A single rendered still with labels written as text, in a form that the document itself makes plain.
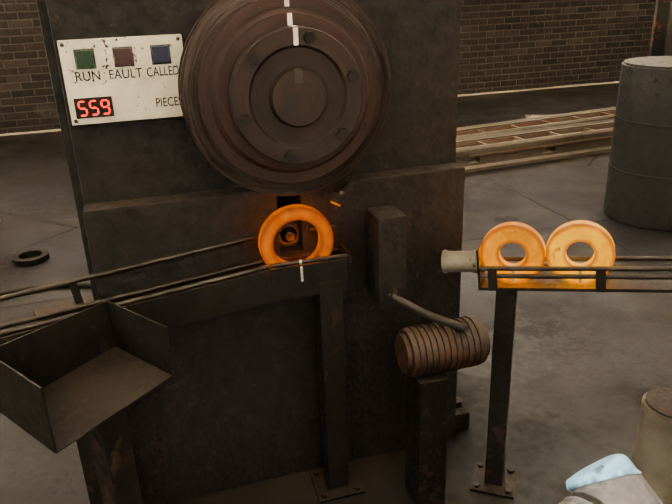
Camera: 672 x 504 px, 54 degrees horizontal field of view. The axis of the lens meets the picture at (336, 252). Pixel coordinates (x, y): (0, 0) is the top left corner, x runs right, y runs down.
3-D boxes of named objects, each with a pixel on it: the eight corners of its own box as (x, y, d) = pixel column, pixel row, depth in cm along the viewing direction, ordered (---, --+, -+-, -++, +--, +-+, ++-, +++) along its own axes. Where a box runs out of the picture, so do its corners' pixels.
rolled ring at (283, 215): (332, 203, 158) (329, 199, 161) (256, 212, 154) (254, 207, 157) (335, 273, 165) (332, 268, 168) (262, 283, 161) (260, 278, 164)
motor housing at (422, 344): (392, 485, 188) (392, 319, 167) (463, 468, 193) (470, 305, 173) (409, 517, 176) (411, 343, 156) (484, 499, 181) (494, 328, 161)
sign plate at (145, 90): (73, 124, 148) (57, 40, 141) (190, 114, 154) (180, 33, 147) (72, 126, 146) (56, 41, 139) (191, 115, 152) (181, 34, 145)
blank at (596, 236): (545, 219, 157) (544, 224, 154) (615, 218, 152) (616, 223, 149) (546, 279, 162) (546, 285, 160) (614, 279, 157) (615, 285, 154)
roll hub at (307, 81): (234, 165, 142) (221, 29, 132) (358, 152, 149) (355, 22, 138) (238, 171, 137) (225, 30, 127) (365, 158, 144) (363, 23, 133)
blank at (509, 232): (479, 221, 163) (477, 225, 160) (545, 219, 157) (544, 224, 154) (483, 278, 168) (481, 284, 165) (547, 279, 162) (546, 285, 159)
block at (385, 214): (365, 290, 178) (363, 205, 169) (393, 285, 180) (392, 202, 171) (378, 306, 169) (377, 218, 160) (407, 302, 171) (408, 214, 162)
